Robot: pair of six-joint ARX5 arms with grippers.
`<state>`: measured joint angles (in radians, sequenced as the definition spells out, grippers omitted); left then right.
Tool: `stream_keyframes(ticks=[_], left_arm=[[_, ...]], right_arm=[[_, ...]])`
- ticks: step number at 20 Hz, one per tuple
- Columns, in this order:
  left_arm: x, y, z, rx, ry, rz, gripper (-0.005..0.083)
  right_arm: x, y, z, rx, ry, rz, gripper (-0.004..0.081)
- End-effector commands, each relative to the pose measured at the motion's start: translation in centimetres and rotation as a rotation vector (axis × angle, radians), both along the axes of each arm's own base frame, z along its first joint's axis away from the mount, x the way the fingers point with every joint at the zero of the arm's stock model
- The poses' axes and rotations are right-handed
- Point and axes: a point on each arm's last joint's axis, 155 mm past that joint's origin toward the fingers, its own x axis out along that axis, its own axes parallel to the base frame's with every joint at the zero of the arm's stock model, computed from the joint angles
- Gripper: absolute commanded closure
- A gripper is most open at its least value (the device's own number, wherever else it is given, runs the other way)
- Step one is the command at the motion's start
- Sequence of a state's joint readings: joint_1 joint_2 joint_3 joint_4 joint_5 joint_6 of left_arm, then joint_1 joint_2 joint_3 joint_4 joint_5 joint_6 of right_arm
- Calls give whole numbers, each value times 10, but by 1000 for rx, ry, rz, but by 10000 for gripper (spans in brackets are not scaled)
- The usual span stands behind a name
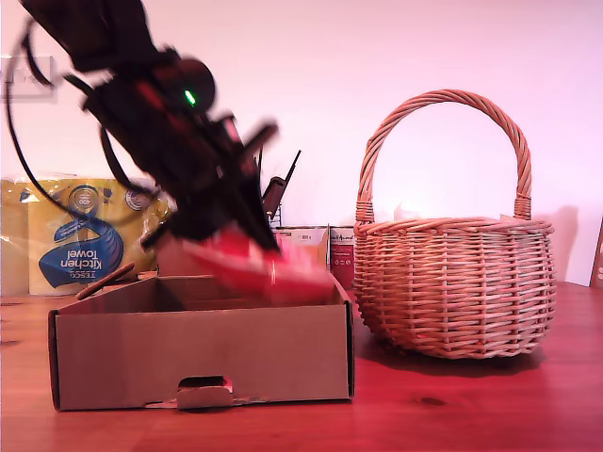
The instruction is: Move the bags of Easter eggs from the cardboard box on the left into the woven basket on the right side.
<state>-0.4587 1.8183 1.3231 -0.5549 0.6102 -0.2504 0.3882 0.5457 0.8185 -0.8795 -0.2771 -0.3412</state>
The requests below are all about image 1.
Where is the brown utensil handle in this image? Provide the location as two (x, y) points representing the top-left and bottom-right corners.
(261, 176), (288, 222)

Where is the white light switch plate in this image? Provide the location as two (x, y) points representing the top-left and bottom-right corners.
(0, 55), (57, 103)

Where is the brown cardboard box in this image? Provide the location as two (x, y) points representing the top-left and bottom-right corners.
(46, 224), (355, 413)

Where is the yellow kitchen towel pack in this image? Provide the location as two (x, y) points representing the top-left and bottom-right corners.
(0, 174), (175, 298)

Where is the thin black cable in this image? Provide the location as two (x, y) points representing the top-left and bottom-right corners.
(4, 18), (161, 227)

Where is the woven wicker basket with handle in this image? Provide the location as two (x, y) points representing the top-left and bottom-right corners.
(352, 89), (557, 362)

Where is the black chopstick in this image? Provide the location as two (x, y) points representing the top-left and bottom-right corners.
(282, 150), (302, 187)

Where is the red Maltesers mini bunnies bag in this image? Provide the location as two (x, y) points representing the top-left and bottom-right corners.
(178, 225), (336, 307)

